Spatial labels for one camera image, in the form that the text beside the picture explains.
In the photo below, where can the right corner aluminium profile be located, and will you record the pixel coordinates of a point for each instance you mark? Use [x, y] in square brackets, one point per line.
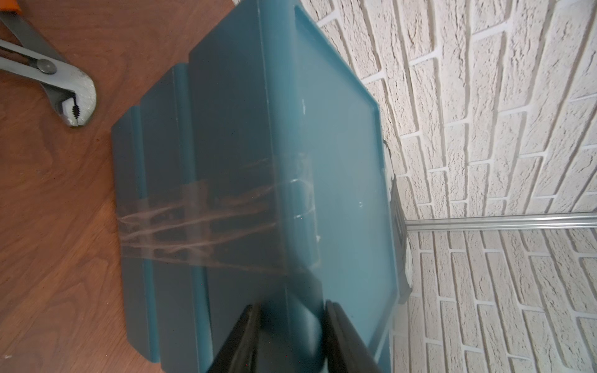
[518, 222]

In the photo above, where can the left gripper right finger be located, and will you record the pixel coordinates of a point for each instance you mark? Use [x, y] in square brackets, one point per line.
[345, 351]

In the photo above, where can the teal drawer cabinet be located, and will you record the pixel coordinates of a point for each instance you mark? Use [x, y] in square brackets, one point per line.
[255, 174]

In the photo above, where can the orange handled pipe wrench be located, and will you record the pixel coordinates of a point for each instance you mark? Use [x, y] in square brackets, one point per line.
[71, 92]

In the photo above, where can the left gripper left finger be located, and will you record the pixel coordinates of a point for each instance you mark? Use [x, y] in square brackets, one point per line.
[239, 352]

